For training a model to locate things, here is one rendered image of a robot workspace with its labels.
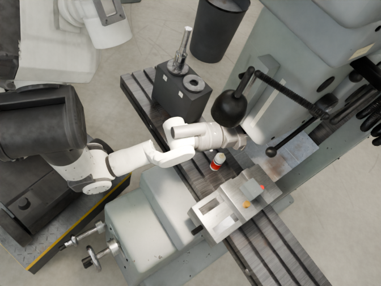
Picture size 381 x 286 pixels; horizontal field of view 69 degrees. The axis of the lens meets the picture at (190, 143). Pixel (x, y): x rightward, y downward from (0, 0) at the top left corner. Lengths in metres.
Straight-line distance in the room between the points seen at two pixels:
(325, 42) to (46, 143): 0.51
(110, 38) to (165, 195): 0.79
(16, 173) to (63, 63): 1.04
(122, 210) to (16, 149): 0.73
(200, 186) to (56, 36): 0.76
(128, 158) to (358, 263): 2.14
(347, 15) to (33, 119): 0.50
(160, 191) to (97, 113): 1.37
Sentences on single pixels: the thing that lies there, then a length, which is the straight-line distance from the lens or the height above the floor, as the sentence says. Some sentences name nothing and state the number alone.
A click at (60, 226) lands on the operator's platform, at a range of 1.58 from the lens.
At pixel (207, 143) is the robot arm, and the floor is 1.25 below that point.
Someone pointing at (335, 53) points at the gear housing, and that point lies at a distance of 0.53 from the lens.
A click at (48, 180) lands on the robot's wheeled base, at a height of 0.59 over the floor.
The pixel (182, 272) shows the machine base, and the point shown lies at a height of 0.20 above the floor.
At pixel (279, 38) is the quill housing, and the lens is 0.63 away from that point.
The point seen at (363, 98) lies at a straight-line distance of 0.63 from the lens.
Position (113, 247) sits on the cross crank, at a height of 0.66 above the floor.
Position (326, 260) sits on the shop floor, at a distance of 2.45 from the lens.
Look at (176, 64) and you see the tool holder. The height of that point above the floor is 1.16.
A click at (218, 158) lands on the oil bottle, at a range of 1.08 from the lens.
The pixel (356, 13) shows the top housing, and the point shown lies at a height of 1.76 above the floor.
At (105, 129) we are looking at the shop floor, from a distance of 2.31.
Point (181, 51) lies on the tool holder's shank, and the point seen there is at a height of 1.22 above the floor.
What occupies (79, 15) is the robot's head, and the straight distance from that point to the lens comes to 0.52.
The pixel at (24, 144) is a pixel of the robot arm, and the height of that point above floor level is 1.42.
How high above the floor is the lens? 1.90
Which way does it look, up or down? 55 degrees down
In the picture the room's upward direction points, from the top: 24 degrees clockwise
